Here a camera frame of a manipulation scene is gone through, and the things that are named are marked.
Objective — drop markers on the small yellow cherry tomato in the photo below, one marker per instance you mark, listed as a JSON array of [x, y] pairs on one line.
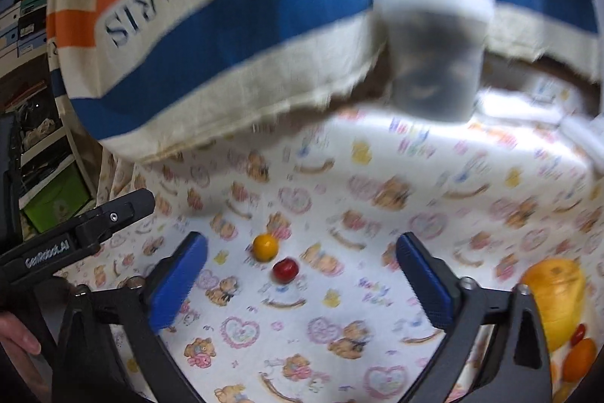
[[265, 247]]

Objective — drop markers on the striped blanket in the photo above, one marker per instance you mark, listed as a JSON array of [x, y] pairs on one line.
[[236, 6]]

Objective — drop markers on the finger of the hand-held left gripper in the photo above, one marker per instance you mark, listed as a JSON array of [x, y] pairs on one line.
[[127, 209]]

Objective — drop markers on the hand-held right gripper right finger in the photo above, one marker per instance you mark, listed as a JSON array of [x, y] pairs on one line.
[[424, 289]]

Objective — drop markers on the white shelf unit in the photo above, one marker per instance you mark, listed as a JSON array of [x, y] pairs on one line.
[[75, 157]]

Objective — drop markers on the smooth orange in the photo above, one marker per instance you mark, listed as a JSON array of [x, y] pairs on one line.
[[579, 358]]

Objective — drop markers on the person's left hand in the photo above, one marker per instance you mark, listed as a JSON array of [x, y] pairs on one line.
[[19, 334]]

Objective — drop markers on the red cherry tomato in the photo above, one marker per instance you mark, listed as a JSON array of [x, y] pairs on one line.
[[578, 333]]

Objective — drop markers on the bear print tablecloth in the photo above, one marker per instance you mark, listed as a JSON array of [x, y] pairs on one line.
[[377, 204]]

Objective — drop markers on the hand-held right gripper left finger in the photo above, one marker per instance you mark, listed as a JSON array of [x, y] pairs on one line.
[[177, 285]]

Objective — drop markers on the dark red small fruit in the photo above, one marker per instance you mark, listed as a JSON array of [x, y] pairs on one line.
[[284, 269]]

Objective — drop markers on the translucent lidded plastic container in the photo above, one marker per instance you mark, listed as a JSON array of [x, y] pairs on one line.
[[434, 49]]

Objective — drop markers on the large yellow apple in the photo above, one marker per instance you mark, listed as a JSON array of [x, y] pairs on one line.
[[554, 299]]

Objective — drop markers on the green box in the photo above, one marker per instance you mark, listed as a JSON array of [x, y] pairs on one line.
[[56, 200]]

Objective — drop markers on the stack of storage boxes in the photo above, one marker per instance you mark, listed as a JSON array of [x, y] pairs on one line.
[[28, 16]]

